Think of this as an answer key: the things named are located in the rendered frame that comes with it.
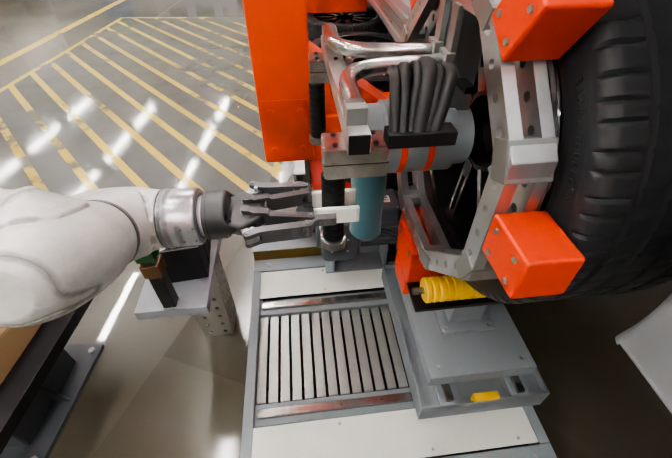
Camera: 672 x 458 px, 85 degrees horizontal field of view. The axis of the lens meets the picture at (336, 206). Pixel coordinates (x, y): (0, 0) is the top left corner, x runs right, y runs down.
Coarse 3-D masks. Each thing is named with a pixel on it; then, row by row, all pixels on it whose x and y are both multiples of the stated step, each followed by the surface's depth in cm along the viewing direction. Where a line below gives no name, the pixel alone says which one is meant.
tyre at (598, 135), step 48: (624, 0) 41; (576, 48) 43; (624, 48) 40; (576, 96) 44; (624, 96) 40; (576, 144) 44; (624, 144) 41; (432, 192) 96; (576, 192) 45; (624, 192) 43; (576, 240) 46; (624, 240) 47; (480, 288) 73; (576, 288) 55; (624, 288) 58
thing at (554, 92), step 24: (480, 72) 71; (552, 72) 48; (480, 96) 72; (552, 96) 49; (480, 120) 79; (480, 144) 79; (456, 168) 96; (480, 168) 74; (456, 192) 86; (480, 192) 74; (456, 216) 89; (456, 240) 83
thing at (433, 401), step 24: (384, 264) 135; (384, 288) 136; (408, 336) 116; (408, 360) 108; (456, 384) 104; (480, 384) 104; (504, 384) 103; (528, 384) 104; (432, 408) 98; (456, 408) 100; (480, 408) 102; (504, 408) 104
